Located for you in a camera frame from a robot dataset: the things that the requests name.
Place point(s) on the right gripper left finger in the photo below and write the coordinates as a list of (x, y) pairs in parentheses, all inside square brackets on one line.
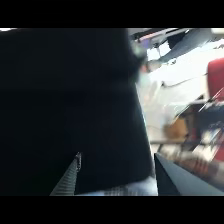
[(68, 178)]

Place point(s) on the black garment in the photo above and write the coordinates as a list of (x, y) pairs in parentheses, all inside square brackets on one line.
[(66, 100)]

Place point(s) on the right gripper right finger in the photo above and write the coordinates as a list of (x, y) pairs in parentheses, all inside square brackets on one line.
[(173, 181)]

